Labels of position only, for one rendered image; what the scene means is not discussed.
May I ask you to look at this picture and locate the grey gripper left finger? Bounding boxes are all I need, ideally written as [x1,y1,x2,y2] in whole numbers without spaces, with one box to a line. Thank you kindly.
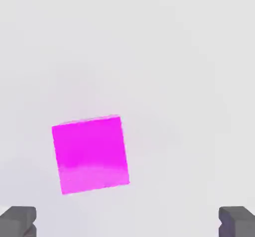
[0,205,37,237]

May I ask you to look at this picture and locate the small magenta cube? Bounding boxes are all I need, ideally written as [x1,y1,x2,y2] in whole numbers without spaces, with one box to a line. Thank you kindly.
[51,114,130,196]

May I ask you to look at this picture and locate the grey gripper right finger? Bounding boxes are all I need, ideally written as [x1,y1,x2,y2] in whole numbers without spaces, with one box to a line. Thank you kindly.
[218,206,255,237]

